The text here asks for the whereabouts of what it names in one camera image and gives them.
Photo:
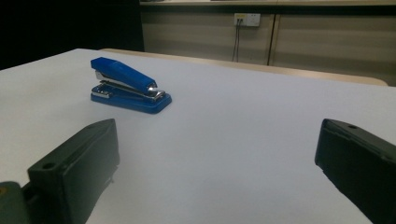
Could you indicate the blue stapler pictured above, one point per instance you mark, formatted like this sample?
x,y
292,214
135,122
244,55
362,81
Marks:
x,y
124,73

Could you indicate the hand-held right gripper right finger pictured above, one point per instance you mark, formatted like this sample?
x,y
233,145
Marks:
x,y
361,165

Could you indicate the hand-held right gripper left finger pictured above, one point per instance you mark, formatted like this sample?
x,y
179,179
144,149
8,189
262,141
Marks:
x,y
77,165

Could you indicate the black curtain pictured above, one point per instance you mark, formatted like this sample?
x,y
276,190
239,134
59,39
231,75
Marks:
x,y
62,28

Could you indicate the white wall socket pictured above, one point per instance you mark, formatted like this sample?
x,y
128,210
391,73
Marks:
x,y
247,19

